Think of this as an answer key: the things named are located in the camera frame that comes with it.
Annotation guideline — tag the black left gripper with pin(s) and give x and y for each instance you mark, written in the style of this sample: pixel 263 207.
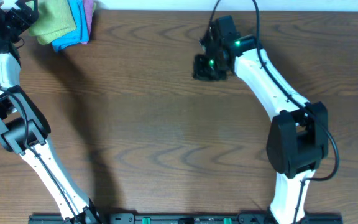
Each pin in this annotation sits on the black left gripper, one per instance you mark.
pixel 20 12

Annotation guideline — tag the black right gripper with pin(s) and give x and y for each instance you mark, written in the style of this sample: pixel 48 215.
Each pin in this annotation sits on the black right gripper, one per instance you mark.
pixel 204 72

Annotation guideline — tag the green microfiber cloth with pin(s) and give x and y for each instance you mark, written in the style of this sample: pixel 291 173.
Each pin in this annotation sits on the green microfiber cloth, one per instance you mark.
pixel 55 20

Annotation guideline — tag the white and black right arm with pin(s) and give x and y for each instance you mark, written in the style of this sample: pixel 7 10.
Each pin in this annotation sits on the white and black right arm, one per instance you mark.
pixel 296 145

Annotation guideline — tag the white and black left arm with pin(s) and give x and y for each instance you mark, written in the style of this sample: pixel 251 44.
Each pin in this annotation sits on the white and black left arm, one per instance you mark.
pixel 25 131

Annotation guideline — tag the blue folded cloth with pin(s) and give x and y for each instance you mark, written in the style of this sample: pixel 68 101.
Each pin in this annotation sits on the blue folded cloth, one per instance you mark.
pixel 79 34

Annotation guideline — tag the pink folded cloth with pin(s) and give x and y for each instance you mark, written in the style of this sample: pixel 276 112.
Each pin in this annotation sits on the pink folded cloth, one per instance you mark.
pixel 89 8

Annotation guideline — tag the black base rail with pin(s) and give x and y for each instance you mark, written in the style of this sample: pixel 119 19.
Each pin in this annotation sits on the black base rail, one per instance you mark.
pixel 242 218

